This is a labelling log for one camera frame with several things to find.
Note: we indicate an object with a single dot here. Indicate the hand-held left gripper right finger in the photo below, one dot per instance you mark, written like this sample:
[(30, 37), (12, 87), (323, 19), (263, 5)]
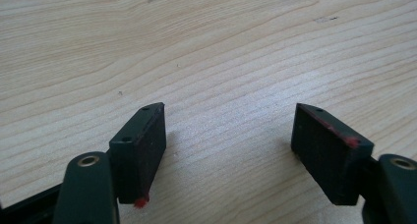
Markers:
[(324, 155)]

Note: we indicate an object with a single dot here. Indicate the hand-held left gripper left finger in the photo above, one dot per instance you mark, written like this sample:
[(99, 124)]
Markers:
[(137, 155)]

